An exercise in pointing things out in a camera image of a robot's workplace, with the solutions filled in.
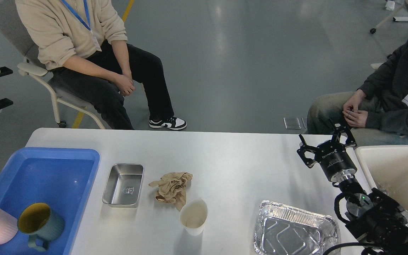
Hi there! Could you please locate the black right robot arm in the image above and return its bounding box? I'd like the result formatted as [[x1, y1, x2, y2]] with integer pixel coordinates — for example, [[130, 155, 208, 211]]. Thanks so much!
[[297, 119, 408, 255]]

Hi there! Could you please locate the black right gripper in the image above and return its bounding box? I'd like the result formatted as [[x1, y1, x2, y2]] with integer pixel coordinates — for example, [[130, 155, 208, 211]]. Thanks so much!
[[297, 119, 357, 182]]

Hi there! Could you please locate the white plastic bin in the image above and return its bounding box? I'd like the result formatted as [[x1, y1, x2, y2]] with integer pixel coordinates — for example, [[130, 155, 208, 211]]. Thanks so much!
[[355, 145, 408, 225]]

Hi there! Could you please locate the aluminium foil tray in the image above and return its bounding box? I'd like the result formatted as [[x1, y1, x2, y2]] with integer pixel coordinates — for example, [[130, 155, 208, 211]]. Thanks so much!
[[254, 200, 341, 255]]

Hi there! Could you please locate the grey office chair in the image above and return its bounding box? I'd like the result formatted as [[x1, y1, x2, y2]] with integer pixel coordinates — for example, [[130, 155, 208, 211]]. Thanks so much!
[[0, 0, 105, 129]]

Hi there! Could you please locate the person in dark hoodie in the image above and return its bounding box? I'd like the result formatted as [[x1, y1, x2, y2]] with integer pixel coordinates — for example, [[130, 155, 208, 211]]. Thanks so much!
[[306, 39, 408, 146]]

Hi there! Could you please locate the white paper cup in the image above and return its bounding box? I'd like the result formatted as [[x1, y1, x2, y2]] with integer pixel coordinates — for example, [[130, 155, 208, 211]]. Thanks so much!
[[179, 198, 208, 236]]

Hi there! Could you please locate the metal floor socket plate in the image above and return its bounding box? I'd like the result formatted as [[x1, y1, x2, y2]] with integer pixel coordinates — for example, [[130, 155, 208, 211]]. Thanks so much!
[[283, 117, 307, 130]]

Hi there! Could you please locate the blue plastic tray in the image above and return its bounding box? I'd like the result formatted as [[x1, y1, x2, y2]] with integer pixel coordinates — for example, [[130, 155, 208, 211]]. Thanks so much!
[[0, 147, 100, 255]]

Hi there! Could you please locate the teal mug yellow inside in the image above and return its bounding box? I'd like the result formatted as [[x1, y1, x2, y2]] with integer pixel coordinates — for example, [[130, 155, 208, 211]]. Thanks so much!
[[17, 202, 65, 252]]

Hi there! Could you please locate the stainless steel rectangular tin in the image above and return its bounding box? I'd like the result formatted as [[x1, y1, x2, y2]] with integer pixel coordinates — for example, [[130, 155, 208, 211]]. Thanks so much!
[[102, 164, 144, 208]]

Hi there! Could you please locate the person in beige sweater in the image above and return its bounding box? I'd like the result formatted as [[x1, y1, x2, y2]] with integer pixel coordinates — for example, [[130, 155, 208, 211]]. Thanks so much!
[[15, 0, 187, 130]]

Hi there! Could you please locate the crumpled brown paper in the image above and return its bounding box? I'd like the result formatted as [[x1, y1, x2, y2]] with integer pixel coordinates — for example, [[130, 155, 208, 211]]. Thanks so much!
[[149, 172, 193, 211]]

